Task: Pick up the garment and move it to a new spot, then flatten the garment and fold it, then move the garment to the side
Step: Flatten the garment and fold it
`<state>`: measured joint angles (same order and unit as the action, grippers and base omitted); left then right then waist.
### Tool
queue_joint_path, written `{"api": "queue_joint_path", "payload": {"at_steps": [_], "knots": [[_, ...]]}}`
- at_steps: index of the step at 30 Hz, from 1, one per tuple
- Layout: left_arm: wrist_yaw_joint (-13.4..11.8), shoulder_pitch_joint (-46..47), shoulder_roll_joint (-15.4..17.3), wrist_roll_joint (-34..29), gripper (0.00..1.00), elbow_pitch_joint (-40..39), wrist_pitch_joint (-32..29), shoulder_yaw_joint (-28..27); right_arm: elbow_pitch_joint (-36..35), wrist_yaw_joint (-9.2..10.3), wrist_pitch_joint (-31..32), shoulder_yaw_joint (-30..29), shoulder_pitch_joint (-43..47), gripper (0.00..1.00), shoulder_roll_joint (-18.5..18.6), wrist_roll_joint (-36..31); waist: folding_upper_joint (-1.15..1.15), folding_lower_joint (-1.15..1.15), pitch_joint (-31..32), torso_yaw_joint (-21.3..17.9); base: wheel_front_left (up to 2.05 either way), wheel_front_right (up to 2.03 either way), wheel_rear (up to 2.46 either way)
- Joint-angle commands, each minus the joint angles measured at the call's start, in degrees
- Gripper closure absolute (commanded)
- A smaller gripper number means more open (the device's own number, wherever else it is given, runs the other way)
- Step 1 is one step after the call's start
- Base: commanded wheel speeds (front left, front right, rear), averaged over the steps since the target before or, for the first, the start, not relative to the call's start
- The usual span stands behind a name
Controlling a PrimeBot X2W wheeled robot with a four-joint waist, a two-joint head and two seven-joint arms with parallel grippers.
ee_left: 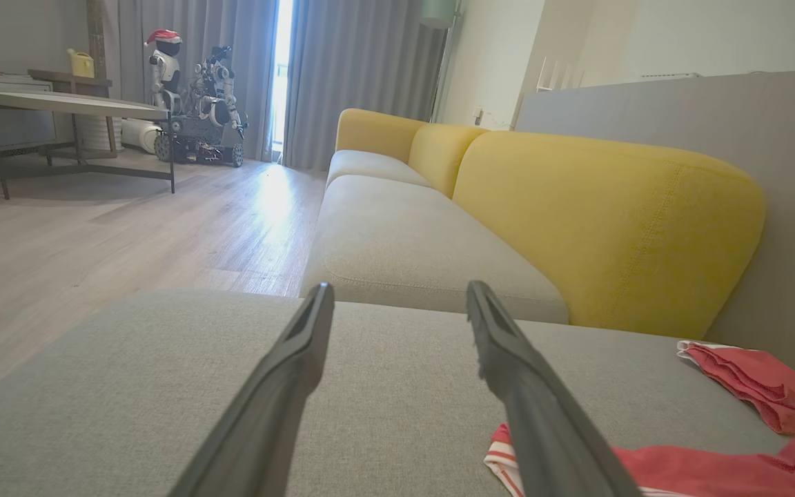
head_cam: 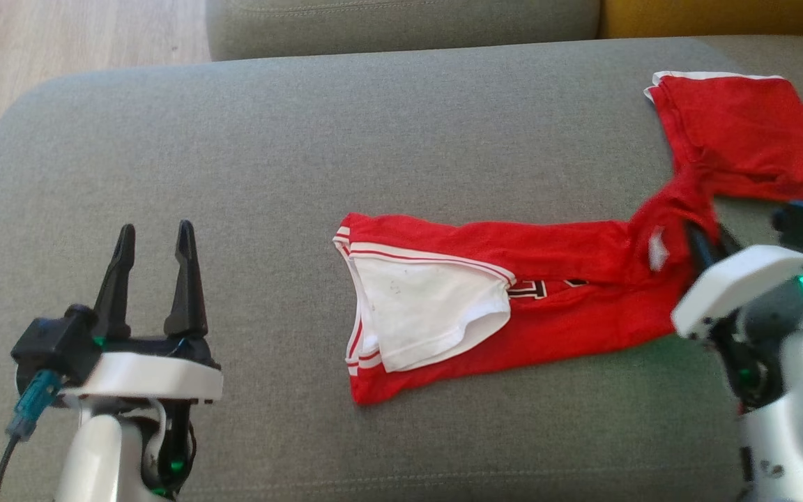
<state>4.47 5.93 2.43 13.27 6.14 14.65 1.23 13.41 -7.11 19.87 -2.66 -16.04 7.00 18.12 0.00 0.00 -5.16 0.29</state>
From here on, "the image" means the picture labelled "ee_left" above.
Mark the white low cabinet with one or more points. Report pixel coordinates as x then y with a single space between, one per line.
4 128

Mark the red jersey with black logo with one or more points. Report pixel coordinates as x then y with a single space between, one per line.
701 473

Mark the red shorts with white stripe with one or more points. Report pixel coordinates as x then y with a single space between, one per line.
763 383

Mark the large grey fabric ottoman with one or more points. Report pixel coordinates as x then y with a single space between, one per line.
128 386

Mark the large yellow sofa backrest cushion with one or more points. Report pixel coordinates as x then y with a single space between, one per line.
611 235

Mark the wall socket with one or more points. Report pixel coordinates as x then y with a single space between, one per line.
478 116

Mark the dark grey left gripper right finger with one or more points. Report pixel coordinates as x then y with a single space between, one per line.
549 442

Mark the yellow jug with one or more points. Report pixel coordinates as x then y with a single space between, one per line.
82 64

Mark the dark wooden side table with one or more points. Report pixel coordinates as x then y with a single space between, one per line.
73 79

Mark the white robot on wheeled base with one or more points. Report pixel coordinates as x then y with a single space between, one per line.
211 117

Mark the grey table with black legs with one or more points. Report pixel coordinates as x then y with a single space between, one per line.
73 103

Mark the small yellow sofa backrest cushion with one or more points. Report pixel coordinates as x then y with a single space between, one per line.
442 155
377 131

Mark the white round appliance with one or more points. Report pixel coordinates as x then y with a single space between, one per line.
139 134

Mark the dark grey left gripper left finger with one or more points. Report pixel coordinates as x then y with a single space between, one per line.
259 428

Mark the white robot with santa hat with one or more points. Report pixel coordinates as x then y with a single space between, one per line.
164 72

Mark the grey curtain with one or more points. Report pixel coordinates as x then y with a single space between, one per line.
232 27
356 62

